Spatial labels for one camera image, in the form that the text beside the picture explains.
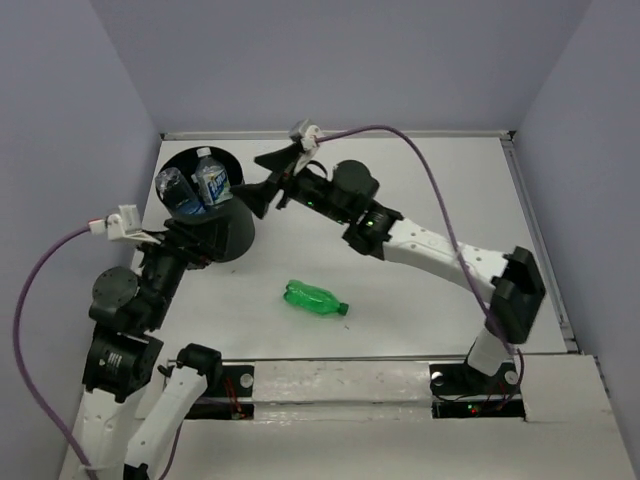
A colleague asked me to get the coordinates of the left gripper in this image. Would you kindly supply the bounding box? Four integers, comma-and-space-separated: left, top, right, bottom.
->
132, 209, 237, 325

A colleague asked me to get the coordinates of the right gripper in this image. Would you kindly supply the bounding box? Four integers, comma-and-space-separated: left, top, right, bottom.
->
230, 143, 349, 225

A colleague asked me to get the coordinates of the black cylindrical bin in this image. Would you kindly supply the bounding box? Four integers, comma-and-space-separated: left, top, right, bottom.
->
158, 147, 255, 263

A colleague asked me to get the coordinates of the water bottle white green label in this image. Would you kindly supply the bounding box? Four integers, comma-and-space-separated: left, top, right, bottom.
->
192, 147, 232, 207

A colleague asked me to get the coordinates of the clear bottle blue label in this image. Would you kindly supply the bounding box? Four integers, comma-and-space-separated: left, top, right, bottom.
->
155, 167, 206, 215

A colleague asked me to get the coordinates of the green plastic bottle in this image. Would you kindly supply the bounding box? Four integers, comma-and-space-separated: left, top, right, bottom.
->
283, 280, 349, 316

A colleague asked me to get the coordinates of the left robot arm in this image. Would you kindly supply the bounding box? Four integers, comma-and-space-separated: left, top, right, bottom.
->
79, 214, 229, 479

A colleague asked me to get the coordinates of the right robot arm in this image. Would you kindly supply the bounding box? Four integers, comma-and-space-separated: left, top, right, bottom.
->
231, 144, 546, 392

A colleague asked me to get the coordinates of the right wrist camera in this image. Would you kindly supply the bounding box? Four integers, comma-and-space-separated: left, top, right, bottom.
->
288, 119, 324, 152

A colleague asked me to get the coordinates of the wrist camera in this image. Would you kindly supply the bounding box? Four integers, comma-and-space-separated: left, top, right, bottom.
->
288, 119, 324, 152
88, 205, 154, 243

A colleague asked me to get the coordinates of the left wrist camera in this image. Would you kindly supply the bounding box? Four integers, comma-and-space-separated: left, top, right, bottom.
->
88, 205, 154, 243

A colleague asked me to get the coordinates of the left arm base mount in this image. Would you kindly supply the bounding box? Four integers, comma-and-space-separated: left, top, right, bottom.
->
156, 348, 254, 422

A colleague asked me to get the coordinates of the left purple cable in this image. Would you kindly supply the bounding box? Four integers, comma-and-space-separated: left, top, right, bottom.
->
12, 224, 179, 480

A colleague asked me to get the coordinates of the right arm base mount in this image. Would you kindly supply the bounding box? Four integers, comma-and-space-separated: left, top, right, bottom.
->
429, 362, 526, 419

